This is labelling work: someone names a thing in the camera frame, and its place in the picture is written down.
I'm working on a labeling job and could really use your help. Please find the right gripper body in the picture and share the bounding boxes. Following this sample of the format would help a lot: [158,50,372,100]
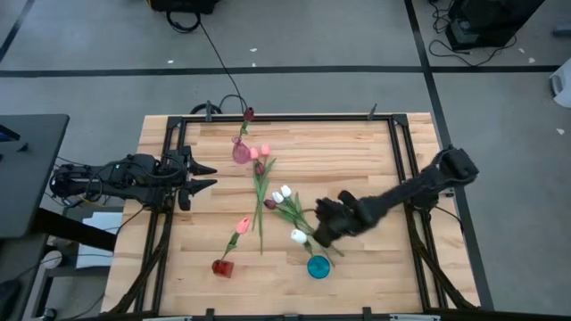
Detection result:
[313,190,372,238]

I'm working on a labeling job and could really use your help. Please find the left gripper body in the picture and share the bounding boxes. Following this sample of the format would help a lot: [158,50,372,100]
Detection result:
[162,145,194,212]

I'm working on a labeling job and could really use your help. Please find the white tulip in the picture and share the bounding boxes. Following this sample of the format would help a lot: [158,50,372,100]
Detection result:
[271,191,309,229]
[290,228,345,268]

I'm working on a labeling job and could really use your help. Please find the green stems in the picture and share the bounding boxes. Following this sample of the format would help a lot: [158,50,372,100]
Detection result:
[279,184,314,233]

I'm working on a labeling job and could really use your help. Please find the dark red tulip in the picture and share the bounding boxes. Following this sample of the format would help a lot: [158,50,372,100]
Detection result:
[262,199,313,233]
[238,106,256,139]

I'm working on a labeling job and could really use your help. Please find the blue glass vase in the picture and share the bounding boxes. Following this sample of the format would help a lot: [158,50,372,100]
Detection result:
[306,254,332,281]

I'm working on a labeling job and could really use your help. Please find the purple glass vase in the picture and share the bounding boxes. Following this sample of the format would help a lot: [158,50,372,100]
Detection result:
[230,135,252,166]

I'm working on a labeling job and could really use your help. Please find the red glass vase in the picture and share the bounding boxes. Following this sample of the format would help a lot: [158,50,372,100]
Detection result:
[211,259,236,280]

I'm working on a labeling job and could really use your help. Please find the white paper sheet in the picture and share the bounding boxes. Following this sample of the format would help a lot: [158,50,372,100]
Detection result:
[74,210,124,270]

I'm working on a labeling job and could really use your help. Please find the white round cap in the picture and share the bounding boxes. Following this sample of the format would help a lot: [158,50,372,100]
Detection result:
[43,250,64,270]

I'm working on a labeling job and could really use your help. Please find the black desk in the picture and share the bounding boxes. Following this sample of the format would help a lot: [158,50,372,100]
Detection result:
[0,113,70,240]

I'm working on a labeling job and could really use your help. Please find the black case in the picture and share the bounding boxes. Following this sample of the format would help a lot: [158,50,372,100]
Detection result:
[147,0,221,15]

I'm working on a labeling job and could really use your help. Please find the black equipment box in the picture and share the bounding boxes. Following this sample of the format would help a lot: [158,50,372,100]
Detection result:
[444,0,547,52]

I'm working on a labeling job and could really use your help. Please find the white plastic object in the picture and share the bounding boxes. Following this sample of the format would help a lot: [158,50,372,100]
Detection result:
[549,57,571,110]

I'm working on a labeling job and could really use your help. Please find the coiled black cable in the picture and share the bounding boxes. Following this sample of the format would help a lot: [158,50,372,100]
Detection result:
[189,102,224,116]

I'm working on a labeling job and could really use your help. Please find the black aluminium table frame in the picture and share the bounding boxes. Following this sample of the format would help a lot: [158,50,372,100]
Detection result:
[106,103,481,321]

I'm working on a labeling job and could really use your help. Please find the long black cable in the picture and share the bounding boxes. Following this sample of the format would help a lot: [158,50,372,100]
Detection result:
[165,9,249,115]

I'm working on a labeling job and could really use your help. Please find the tangled black cables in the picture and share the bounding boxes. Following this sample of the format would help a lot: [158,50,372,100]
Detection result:
[428,0,519,69]

